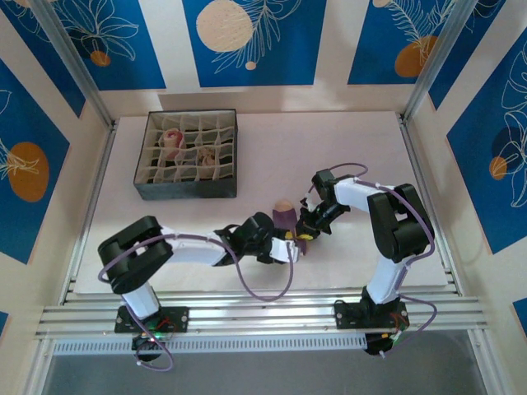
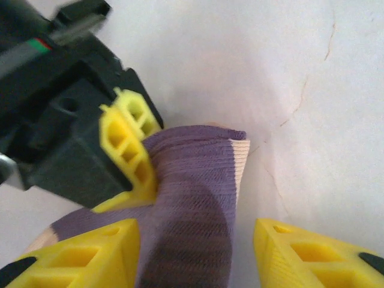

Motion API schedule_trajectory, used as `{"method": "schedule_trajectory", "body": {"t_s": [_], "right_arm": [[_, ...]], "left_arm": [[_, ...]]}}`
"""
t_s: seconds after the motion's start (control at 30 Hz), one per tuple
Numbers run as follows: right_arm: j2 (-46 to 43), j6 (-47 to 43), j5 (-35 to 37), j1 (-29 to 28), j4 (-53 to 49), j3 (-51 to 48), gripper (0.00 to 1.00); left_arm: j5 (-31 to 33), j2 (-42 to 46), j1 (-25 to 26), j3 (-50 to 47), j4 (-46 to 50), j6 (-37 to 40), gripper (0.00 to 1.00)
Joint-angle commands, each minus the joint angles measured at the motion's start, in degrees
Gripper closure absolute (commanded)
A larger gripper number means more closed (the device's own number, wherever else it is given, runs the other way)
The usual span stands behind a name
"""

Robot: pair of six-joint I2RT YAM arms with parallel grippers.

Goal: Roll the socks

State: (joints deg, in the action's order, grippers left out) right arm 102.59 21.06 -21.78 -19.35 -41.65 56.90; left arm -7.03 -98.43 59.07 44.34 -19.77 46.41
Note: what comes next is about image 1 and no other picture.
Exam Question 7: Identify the white slotted cable duct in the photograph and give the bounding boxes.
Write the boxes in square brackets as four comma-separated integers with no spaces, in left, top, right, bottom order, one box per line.
[51,333,367,356]

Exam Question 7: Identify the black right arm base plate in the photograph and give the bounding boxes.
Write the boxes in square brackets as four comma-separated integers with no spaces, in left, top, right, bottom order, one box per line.
[333,302,411,330]

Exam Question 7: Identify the purple sock with orange stripe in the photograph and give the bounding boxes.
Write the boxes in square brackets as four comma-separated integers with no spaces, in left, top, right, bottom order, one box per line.
[271,198,310,257]

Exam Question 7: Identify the grey sock organizer box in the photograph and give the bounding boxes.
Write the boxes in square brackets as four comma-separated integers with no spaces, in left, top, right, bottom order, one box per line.
[133,109,240,202]

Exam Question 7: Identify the aluminium corner post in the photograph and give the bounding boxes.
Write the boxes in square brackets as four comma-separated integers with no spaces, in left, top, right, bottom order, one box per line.
[30,0,119,129]
[401,0,507,123]

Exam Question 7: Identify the aluminium side rail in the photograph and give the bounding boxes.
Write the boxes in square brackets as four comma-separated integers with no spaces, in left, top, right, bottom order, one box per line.
[397,114,464,295]
[59,123,120,305]

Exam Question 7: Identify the brown argyle sock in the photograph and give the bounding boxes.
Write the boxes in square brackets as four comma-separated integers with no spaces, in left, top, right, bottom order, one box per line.
[196,146,217,168]

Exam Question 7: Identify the aluminium front rail frame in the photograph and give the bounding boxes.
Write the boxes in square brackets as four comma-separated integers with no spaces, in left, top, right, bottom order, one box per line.
[35,290,491,341]

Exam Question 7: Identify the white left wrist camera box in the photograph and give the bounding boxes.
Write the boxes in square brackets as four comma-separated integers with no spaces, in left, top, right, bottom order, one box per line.
[269,236,304,264]

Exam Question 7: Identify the beige red purple striped sock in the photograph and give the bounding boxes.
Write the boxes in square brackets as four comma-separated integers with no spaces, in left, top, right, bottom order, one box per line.
[158,128,186,160]

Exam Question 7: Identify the black controller box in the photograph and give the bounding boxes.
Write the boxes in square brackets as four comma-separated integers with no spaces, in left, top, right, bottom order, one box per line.
[130,333,166,364]
[364,332,399,358]

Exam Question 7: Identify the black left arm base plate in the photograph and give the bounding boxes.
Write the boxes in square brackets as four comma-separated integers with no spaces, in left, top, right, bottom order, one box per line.
[114,306,190,334]

